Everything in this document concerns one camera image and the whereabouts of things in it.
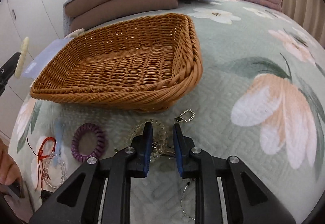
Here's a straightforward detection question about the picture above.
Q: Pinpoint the clear crystal bead bracelet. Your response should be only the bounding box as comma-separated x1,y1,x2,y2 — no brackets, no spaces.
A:
126,119,169,162

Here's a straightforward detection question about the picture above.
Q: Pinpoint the purple spiral hair tie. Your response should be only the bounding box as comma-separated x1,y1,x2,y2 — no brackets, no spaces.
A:
70,123,107,164

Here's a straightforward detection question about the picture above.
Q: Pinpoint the red cord bracelet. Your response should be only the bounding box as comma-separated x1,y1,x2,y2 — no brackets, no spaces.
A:
26,136,57,191

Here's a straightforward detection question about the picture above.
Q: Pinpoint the person's left hand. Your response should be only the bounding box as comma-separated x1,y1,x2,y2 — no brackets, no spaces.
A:
0,140,22,185

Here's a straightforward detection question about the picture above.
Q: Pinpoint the blue grey book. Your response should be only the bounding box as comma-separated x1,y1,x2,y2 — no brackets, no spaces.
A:
22,38,73,79

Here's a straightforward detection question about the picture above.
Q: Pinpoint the white wardrobe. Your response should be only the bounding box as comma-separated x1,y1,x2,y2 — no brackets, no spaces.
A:
0,0,133,143

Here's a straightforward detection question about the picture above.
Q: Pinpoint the cream knitted item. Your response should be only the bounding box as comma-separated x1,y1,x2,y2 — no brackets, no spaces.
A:
64,28,85,38

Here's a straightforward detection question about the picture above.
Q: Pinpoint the light blue hair clip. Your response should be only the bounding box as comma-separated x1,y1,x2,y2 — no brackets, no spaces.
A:
54,120,64,156

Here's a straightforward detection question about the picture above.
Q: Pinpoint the brown wicker basket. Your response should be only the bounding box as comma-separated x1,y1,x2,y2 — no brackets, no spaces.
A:
30,13,203,112

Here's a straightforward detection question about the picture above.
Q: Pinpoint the floral green bedspread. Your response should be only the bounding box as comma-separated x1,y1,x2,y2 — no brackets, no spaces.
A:
9,0,324,223

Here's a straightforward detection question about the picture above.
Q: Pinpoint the thin silver chain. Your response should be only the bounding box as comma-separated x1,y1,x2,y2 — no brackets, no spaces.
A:
180,179,195,221

